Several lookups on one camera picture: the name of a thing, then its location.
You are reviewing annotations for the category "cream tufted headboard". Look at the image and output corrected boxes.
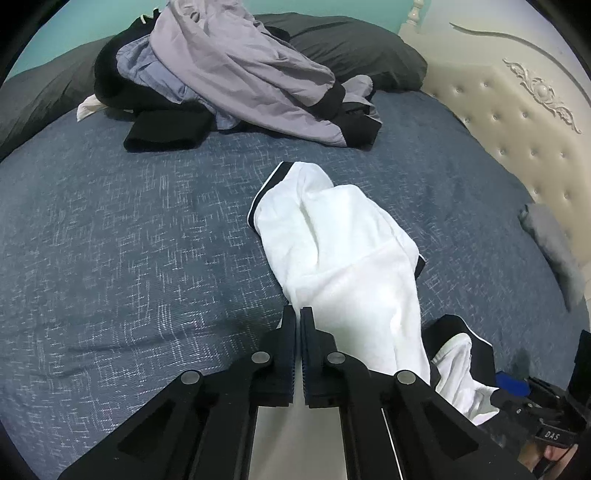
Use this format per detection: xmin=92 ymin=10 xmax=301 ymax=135
xmin=399 ymin=0 xmax=591 ymax=324

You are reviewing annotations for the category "black garment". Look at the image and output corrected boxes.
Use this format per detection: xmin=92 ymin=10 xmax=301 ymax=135
xmin=95 ymin=18 xmax=213 ymax=153

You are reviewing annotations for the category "lavender grey jacket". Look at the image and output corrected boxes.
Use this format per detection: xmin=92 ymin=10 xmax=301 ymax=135
xmin=150 ymin=0 xmax=384 ymax=148

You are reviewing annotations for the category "small grey cloth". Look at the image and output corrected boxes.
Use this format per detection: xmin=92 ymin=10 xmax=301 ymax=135
xmin=518 ymin=203 xmax=587 ymax=312

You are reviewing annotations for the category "white polo shirt black trim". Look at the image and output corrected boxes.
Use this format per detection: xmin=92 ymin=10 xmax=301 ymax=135
xmin=248 ymin=161 xmax=502 ymax=428

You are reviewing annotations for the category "light blue shirt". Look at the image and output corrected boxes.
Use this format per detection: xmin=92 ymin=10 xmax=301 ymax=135
xmin=115 ymin=39 xmax=232 ymax=130

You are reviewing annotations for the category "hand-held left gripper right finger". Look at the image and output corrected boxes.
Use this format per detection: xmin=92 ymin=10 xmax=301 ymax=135
xmin=300 ymin=307 xmax=536 ymax=480

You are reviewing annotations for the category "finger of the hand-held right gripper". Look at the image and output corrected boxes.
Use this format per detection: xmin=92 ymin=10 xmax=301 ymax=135
xmin=490 ymin=373 xmax=555 ymax=418

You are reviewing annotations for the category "person's right hand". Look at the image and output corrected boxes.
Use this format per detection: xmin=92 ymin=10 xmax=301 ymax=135
xmin=524 ymin=443 xmax=578 ymax=480

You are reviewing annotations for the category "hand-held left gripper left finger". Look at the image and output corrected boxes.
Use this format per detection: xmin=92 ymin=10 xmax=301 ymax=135
xmin=58 ymin=305 xmax=297 ymax=480

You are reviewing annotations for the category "cream cloth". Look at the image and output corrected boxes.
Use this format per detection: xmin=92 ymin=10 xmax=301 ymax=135
xmin=76 ymin=95 xmax=109 ymax=121

